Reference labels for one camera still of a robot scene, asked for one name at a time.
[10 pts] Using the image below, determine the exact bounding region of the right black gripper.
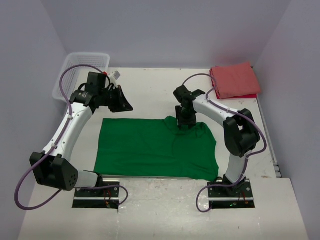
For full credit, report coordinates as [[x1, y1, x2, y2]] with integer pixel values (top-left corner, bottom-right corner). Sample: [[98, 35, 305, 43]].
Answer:
[[176, 105, 198, 130]]

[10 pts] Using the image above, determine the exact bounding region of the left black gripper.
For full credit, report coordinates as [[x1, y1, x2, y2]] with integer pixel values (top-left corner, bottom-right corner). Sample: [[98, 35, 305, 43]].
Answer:
[[98, 84, 134, 113]]

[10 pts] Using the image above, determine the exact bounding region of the green t shirt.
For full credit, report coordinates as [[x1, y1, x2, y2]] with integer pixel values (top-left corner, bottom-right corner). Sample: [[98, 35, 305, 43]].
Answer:
[[94, 116, 219, 181]]

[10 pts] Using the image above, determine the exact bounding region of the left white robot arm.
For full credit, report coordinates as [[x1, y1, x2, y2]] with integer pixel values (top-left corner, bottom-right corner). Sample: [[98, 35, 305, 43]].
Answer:
[[30, 71, 133, 197]]

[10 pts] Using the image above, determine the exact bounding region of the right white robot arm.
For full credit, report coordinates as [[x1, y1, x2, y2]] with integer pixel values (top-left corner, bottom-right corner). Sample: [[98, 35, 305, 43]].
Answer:
[[173, 85, 260, 197]]

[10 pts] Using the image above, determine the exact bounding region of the white plastic basket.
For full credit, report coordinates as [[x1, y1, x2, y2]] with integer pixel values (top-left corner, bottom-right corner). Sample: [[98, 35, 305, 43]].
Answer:
[[52, 52, 111, 102]]

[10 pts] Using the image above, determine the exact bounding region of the folded pink t shirt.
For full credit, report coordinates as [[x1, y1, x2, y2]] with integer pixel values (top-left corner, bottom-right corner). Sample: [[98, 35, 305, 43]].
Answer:
[[210, 61, 261, 98]]

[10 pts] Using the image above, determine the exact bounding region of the folded red t shirt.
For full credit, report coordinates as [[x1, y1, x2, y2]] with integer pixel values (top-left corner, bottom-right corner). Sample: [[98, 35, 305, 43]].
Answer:
[[215, 92, 257, 100]]

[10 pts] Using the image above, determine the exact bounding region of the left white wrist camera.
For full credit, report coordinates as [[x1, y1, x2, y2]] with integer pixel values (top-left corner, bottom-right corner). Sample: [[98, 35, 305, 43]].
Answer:
[[104, 71, 121, 88]]

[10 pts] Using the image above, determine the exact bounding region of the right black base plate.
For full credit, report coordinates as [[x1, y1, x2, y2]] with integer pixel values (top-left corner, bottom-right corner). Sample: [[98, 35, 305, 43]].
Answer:
[[207, 180, 256, 210]]

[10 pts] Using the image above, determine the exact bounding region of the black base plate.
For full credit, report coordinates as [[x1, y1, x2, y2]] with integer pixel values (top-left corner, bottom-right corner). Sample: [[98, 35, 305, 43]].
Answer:
[[72, 187, 120, 210], [207, 180, 256, 210]]

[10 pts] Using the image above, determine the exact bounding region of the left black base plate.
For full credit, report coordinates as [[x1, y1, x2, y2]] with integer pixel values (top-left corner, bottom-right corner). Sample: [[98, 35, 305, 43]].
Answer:
[[72, 187, 120, 210]]

